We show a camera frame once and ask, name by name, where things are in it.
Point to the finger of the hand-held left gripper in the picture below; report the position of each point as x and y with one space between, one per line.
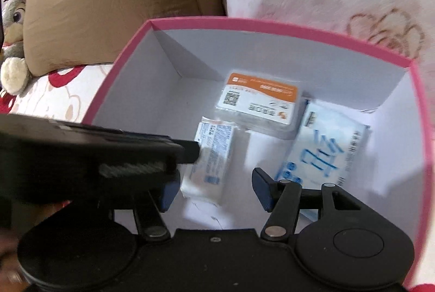
190 151

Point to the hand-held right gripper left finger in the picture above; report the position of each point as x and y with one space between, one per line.
168 197

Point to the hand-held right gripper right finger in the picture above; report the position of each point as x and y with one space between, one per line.
261 192

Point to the small white packet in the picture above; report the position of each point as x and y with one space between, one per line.
217 156

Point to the blue wet wipes packet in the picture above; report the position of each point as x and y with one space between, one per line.
323 149

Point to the clear box with orange label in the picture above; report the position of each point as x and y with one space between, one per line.
258 105

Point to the pink cardboard box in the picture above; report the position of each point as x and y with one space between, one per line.
142 74

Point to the person's left hand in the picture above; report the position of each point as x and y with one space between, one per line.
8 265

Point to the bear printed blanket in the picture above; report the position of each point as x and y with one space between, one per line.
51 91

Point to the brown pillow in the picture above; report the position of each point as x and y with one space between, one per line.
119 6

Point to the grey rabbit plush toy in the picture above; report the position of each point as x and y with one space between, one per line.
15 13

